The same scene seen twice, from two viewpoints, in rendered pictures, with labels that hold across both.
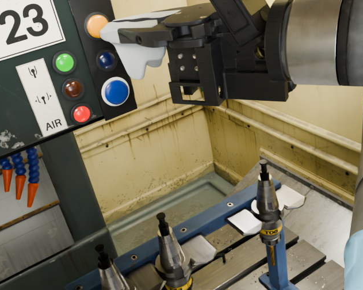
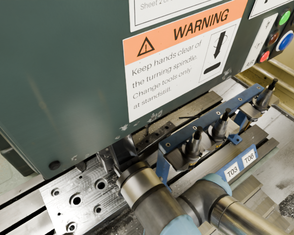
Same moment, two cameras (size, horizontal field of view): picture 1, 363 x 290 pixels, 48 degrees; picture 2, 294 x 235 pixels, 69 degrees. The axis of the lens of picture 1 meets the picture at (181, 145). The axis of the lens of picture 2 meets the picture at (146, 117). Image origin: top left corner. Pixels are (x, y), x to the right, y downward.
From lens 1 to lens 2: 0.40 m
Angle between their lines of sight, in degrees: 23
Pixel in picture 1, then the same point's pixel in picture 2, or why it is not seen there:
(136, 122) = not seen: hidden behind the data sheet
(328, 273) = (254, 130)
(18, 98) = (249, 44)
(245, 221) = (250, 110)
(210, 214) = (231, 104)
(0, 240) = not seen: hidden behind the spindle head
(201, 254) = (231, 128)
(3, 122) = (233, 62)
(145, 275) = (203, 139)
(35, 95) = (257, 42)
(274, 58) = not seen: outside the picture
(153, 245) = (203, 121)
